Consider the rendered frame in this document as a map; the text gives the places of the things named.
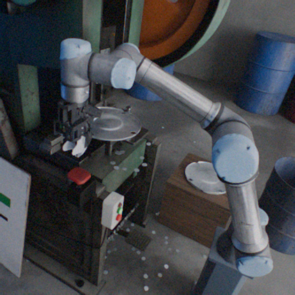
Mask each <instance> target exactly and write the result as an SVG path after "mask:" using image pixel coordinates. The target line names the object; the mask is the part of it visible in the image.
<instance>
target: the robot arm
mask: <svg viewBox="0 0 295 295"><path fill-rule="evenodd" d="M59 59H60V60H61V95H62V101H60V102H58V118H56V119H54V135H56V134H58V133H60V134H61V135H63V137H65V138H66V143H65V144H64V145H63V150H64V151H65V150H70V149H72V150H73V152H72V155H75V156H76V157H79V156H81V155H82V154H83V153H84V151H85V150H86V148H87V147H88V145H89V143H90V142H91V140H92V128H91V121H90V120H89V117H87V114H88V115H89V116H91V117H95V118H96V117H98V118H100V117H101V114H102V110H100V109H99V108H97V107H96V106H93V105H89V104H88V97H89V81H91V82H95V83H100V84H102V85H108V86H113V87H115V88H123V89H130V88H131V87H132V85H133V82H134V81H137V82H138V83H139V84H140V85H142V86H144V87H145V88H147V89H148V90H150V91H152V92H153V93H154V94H156V95H157V96H160V97H161V98H162V99H163V100H165V101H167V102H168V103H170V104H171V105H173V106H175V107H176V108H177V109H179V110H180V111H182V112H184V113H185V114H187V115H188V116H190V117H191V118H193V119H194V120H196V121H198V123H200V124H201V128H202V129H203V130H205V131H206V132H208V133H209V135H210V136H211V138H212V154H211V161H212V164H213V167H214V170H215V172H216V173H217V178H218V180H220V181H221V182H222V183H224V186H225V191H226V194H227V197H228V203H229V208H230V214H231V218H232V220H231V222H230V224H229V228H228V230H226V231H225V232H224V233H222V234H221V236H220V237H219V239H218V240H217V251H218V252H219V253H220V255H221V256H222V258H223V259H225V260H226V261H228V262H229V263H231V264H233V265H235V266H236V268H237V270H238V271H239V272H240V273H242V274H244V275H248V276H252V277H259V276H263V275H266V274H268V273H270V272H271V271H272V269H273V260H272V259H271V253H270V250H269V244H268V237H267V233H266V231H265V226H266V225H267V221H268V216H267V214H266V213H265V211H264V210H262V209H260V208H259V206H258V199H257V193H256V189H255V181H254V179H256V178H257V177H258V174H259V168H258V163H259V155H258V150H257V148H256V147H255V144H254V139H253V136H252V131H251V128H250V126H249V125H248V124H247V122H246V121H245V120H244V119H243V118H241V117H240V116H238V115H237V113H235V112H233V111H231V110H230V109H229V108H227V107H226V106H224V105H223V104H221V103H220V102H217V103H213V102H212V101H210V100H209V99H208V98H206V97H205V96H202V95H201V94H200V93H198V92H197V91H195V90H194V89H193V88H191V87H189V86H187V85H186V84H185V83H184V82H182V81H180V80H179V79H177V78H176V77H175V76H174V75H172V74H170V73H168V72H167V71H165V70H163V68H161V67H160V66H157V65H156V64H155V63H153V62H152V61H151V60H149V59H148V58H146V57H144V56H143V55H141V54H140V52H139V49H138V48H137V46H135V45H134V44H131V43H124V44H121V45H119V46H117V48H116V49H115V50H114V51H112V52H111V53H110V54H109V55H106V54H101V53H97V52H93V51H92V49H90V43H89V42H87V41H84V40H82V39H65V40H64V41H63V42H62V43H61V44H60V57H59ZM81 111H82V112H81ZM83 112H85V113H87V114H85V113H83ZM56 123H58V130H56V128H55V124H56Z"/></svg>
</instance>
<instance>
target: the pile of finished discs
mask: <svg viewBox="0 0 295 295"><path fill-rule="evenodd" d="M185 176H186V179H187V181H188V182H190V184H191V185H192V186H193V187H195V188H197V189H199V190H200V189H201V190H202V192H205V193H208V194H224V193H226V191H225V186H224V183H222V182H221V181H220V180H218V178H217V173H216V172H215V170H214V167H213V164H212V163H209V162H198V163H194V162H193V163H192V164H190V165H188V166H187V167H186V171H185Z"/></svg>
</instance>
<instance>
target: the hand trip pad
mask: <svg viewBox="0 0 295 295"><path fill-rule="evenodd" d="M90 177H91V173H89V172H88V171H86V170H84V169H81V168H79V167H75V168H74V169H72V170H71V171H70V172H69V173H67V178H69V179H70V180H72V181H74V182H77V185H81V184H84V183H85V182H86V181H87V180H88V179H89V178H90Z"/></svg>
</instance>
